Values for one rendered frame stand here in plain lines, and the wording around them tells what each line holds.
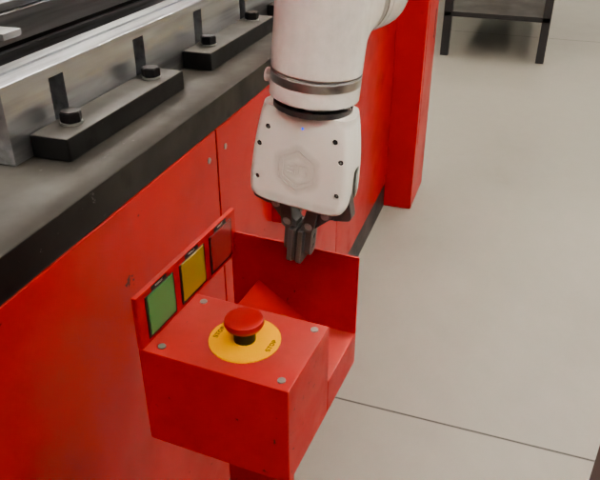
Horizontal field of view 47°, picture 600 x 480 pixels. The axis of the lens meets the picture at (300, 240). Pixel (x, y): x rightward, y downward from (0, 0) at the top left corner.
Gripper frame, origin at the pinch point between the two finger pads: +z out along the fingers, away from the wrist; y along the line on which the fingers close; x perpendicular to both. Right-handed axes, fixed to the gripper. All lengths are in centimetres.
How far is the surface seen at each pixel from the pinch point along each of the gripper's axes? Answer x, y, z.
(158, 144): 11.7, -24.7, -0.3
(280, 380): -14.0, 4.5, 6.1
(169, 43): 37, -39, -5
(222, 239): 1.2, -9.7, 3.7
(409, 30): 172, -31, 21
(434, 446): 59, 17, 84
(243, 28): 60, -37, -3
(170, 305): -10.2, -9.6, 5.3
